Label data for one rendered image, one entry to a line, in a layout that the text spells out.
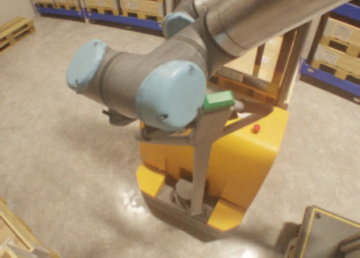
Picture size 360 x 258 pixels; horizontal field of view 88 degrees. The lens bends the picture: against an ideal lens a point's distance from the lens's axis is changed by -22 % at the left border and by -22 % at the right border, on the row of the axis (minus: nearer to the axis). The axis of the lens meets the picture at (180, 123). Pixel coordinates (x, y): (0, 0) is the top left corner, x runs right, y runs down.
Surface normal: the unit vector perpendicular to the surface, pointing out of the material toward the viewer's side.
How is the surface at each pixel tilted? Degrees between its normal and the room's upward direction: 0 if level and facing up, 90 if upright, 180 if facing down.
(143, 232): 0
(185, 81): 80
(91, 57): 35
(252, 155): 68
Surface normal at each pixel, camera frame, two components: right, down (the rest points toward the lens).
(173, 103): 0.76, 0.36
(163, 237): -0.02, -0.65
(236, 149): -0.46, 0.39
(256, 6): -0.70, 0.43
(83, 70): -0.51, -0.29
